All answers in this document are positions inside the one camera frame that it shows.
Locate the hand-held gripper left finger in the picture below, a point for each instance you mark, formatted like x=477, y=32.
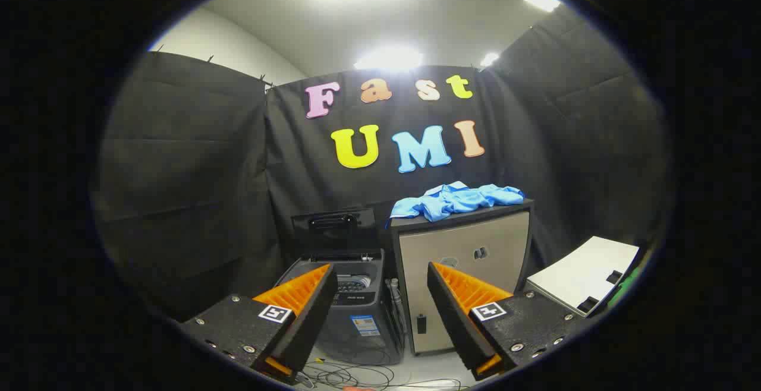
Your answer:
x=312, y=314

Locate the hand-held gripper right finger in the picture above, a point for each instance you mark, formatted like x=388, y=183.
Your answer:
x=455, y=319

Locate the grey washing machine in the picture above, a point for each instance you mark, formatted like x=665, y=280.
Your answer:
x=362, y=325

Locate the light blue polo shirt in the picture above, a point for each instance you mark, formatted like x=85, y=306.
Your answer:
x=458, y=201

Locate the black and beige cabinet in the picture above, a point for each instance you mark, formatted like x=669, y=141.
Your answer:
x=469, y=248

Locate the white flat box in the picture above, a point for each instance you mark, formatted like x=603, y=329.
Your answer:
x=582, y=272

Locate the green object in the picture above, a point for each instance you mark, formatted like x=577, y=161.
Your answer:
x=624, y=287

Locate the black backdrop cloth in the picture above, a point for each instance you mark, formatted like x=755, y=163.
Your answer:
x=208, y=171

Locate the small ceiling light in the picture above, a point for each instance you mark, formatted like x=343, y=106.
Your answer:
x=489, y=59

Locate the round ceiling light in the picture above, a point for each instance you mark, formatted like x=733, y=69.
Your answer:
x=389, y=58

